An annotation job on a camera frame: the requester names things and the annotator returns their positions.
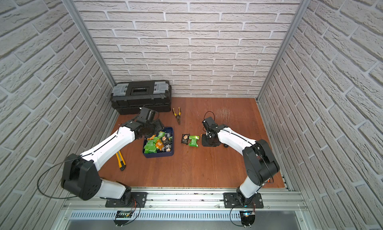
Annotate left control board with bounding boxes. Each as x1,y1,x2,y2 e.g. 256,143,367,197
114,211,135,227

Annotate right control board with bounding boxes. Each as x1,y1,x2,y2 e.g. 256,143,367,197
239,211,255,228

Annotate green cookie packet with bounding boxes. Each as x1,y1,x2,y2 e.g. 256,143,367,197
189,135,199,147

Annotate yellow utility knife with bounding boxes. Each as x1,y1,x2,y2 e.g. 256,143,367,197
116,151,126,171

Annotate dark blue storage box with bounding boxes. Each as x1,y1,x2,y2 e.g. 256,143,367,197
143,127,174,158

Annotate black plastic toolbox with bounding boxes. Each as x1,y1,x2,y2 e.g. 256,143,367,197
110,80,172,115

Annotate black cookie packet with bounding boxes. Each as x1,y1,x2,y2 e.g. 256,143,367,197
181,134,190,145

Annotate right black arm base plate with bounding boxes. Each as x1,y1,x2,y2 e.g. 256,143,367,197
223,192,264,209

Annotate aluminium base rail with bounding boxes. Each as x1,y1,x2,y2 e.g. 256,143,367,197
59,188,308,222

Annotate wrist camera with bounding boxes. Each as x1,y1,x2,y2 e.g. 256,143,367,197
202,117,217,132
137,107,157,124

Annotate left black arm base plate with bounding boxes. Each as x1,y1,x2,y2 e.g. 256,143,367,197
105,191,148,208

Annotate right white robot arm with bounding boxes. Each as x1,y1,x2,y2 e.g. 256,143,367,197
202,118,280,202

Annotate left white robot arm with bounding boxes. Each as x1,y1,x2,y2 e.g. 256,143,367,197
61,119,164,201

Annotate control board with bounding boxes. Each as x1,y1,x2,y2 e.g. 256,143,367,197
239,211,255,228
114,211,135,227

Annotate yellow black pliers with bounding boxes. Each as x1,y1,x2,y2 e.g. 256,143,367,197
173,107,182,125

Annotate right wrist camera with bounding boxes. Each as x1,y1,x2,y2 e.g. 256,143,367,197
202,117,217,132

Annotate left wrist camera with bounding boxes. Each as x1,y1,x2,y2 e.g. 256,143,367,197
137,107,157,124

